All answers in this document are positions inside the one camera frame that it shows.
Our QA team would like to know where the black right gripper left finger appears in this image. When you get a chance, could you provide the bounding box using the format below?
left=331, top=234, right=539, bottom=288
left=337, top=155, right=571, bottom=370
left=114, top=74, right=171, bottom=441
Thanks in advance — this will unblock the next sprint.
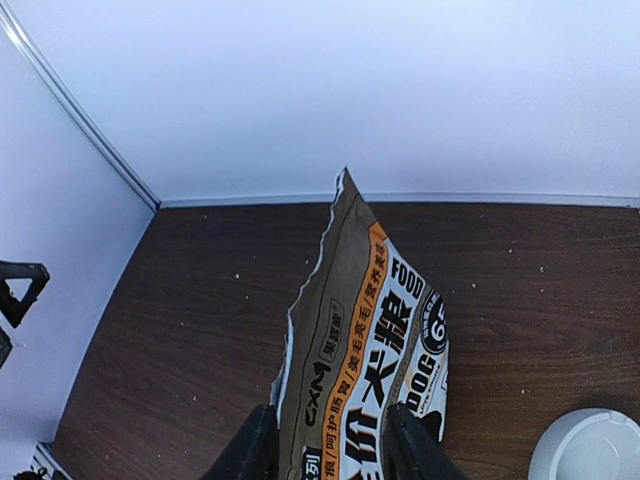
left=204, top=404, right=279, bottom=480

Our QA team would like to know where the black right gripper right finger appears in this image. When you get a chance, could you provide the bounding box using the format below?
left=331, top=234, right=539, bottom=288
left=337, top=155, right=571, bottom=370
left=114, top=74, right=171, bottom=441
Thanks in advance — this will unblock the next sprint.
left=387, top=403, right=466, bottom=480

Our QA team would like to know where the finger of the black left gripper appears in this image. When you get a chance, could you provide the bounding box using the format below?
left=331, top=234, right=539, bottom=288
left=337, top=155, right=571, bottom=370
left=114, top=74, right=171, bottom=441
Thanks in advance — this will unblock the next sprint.
left=1, top=261, right=50, bottom=329

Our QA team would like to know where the brown dog food bag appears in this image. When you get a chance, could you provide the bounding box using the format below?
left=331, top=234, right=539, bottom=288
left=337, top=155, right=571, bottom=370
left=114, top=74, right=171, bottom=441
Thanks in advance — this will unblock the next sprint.
left=271, top=171, right=450, bottom=479

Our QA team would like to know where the white double pet bowl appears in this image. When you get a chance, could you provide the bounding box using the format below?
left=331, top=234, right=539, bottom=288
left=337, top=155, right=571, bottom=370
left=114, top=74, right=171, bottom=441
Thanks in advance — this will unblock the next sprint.
left=528, top=408, right=639, bottom=480

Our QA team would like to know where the aluminium front rail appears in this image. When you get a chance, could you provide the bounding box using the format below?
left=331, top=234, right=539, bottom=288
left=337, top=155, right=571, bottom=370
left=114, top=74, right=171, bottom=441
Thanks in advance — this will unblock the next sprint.
left=9, top=443, right=72, bottom=480

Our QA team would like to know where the left aluminium corner post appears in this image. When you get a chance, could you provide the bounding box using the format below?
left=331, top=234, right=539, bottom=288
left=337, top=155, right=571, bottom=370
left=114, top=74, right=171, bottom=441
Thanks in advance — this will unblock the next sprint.
left=1, top=1, right=162, bottom=212

